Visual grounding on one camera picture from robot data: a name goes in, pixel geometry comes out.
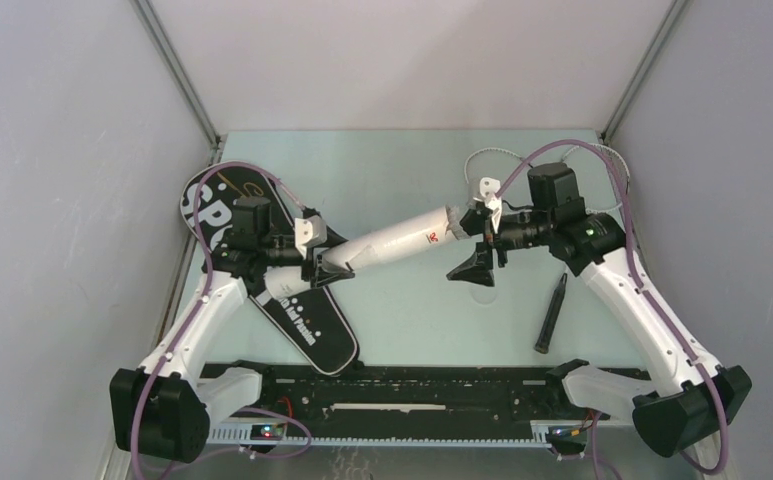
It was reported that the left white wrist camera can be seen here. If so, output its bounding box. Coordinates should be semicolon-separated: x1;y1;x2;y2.
293;215;328;259

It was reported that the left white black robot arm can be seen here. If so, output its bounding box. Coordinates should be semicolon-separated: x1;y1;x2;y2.
109;196;359;463

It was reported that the white badminton racket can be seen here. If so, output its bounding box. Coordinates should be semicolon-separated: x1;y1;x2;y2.
559;142;631;214
463;146;589;355

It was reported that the clear round tube lid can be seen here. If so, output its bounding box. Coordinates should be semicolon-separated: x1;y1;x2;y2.
469;285;498;305

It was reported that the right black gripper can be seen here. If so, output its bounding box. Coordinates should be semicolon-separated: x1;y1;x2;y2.
447;206;553;288

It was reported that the left electronics board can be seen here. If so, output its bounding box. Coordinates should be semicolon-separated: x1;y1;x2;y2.
249;423;287;442

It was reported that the left white badminton racket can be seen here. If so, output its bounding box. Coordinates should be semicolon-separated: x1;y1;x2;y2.
463;146;589;355

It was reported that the electronics board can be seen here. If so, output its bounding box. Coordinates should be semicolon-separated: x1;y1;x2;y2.
547;428;587;459
249;423;287;442

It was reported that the right electronics board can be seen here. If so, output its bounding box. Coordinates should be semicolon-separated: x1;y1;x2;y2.
547;428;587;459

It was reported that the white shuttlecock tube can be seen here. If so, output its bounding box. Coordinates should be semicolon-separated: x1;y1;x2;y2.
254;205;466;305

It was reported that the purple cable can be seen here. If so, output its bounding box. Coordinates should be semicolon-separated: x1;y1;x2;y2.
495;139;732;476
130;160;308;480

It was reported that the black racket cover bag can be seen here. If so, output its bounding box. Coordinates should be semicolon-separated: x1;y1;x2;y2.
180;161;359;375

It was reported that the right white badminton racket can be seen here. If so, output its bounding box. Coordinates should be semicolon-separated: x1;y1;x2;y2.
559;142;631;214

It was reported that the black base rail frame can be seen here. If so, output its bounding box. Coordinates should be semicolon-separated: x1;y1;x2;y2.
120;360;719;458

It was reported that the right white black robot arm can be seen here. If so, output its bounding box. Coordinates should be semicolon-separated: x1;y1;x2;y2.
447;163;752;457

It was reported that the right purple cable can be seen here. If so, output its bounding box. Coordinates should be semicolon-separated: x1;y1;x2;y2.
495;139;732;476

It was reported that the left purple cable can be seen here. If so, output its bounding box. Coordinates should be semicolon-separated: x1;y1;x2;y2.
130;160;308;480

